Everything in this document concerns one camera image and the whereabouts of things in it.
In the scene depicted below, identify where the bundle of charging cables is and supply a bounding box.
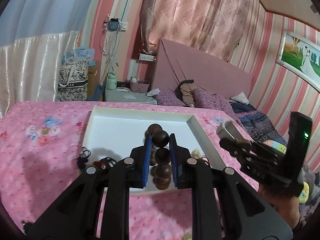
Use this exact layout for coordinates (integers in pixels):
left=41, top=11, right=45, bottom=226
left=98, top=30, right=121, bottom=86

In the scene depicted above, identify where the purple dotted pillow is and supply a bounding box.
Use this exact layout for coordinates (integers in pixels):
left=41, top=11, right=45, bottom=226
left=153, top=90, right=187, bottom=107
left=192, top=88, right=234, bottom=113

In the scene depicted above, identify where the pastel cartoon blanket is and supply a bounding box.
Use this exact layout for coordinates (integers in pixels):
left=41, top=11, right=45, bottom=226
left=262, top=140, right=312, bottom=203

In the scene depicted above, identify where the black hair tie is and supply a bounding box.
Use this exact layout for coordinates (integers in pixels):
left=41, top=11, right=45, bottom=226
left=77, top=148, right=92, bottom=172

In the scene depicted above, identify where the framed wall picture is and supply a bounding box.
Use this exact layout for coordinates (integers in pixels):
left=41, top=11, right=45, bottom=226
left=275, top=29, right=320, bottom=92

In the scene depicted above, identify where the pink patterned curtain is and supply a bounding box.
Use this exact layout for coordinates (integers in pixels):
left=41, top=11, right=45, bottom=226
left=139, top=0, right=253, bottom=63

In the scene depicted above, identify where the dark striped blanket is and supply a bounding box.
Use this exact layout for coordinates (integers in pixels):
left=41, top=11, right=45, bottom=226
left=229, top=102, right=288, bottom=146

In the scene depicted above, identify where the pink plastic basket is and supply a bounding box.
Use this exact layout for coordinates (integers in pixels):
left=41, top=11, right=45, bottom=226
left=129, top=80, right=151, bottom=93

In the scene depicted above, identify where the pink padded headboard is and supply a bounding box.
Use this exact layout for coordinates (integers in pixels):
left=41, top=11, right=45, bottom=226
left=149, top=39, right=252, bottom=103

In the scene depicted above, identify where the light blue curtain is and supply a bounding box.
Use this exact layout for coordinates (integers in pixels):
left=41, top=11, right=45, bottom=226
left=0, top=0, right=105, bottom=48

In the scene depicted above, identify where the cream shell bracelet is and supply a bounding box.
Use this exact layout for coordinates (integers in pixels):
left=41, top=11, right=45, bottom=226
left=190, top=149, right=211, bottom=167

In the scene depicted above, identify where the white cloth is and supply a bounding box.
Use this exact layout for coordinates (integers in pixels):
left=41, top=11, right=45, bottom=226
left=230, top=91, right=250, bottom=105

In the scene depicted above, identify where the white shallow tray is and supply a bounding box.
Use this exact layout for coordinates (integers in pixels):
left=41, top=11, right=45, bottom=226
left=81, top=106, right=228, bottom=195

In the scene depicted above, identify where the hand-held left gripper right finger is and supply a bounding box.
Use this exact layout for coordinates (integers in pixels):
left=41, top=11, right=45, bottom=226
left=169, top=133, right=293, bottom=240

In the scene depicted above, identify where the wooden bead bracelet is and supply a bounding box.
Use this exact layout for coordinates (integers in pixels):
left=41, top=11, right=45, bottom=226
left=144, top=123, right=174, bottom=191

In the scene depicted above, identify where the green water bottle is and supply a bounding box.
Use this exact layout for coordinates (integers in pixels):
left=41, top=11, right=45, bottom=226
left=106, top=71, right=117, bottom=91

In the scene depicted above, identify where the tan bag with black strap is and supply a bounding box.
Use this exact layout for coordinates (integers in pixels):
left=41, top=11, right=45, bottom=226
left=178, top=79, right=199, bottom=107

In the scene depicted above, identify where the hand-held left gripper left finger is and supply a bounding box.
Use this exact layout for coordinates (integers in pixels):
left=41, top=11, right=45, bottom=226
left=22, top=134, right=153, bottom=240

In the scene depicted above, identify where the cardboard box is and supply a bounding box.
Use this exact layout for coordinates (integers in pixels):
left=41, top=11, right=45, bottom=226
left=87, top=61, right=102, bottom=99

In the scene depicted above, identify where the white satin curtain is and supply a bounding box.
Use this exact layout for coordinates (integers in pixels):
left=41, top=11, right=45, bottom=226
left=0, top=30, right=82, bottom=118

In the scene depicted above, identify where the person's right hand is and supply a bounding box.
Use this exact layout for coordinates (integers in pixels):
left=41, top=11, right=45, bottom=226
left=259, top=184, right=302, bottom=233

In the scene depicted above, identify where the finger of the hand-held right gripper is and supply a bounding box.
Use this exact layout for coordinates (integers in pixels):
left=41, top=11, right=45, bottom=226
left=219, top=137, right=284, bottom=161
left=229, top=151, right=274, bottom=181

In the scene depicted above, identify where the floral tote bag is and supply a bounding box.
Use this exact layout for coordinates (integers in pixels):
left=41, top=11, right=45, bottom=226
left=55, top=60, right=90, bottom=102

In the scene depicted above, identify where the pink floral bedsheet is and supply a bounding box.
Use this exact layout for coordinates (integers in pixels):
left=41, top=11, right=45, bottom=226
left=0, top=100, right=261, bottom=240

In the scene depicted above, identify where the blue plastic item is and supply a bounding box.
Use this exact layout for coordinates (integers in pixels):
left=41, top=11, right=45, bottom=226
left=93, top=84, right=104, bottom=102

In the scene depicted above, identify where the light blue gift bag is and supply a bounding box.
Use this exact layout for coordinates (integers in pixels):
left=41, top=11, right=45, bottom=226
left=63, top=47, right=96, bottom=67

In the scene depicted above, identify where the nightstand with blue cloth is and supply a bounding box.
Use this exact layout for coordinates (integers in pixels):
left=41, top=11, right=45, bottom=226
left=103, top=89, right=158, bottom=106

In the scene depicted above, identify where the watch with white strap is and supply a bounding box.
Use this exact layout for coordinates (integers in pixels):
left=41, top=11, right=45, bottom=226
left=216, top=120, right=251, bottom=146

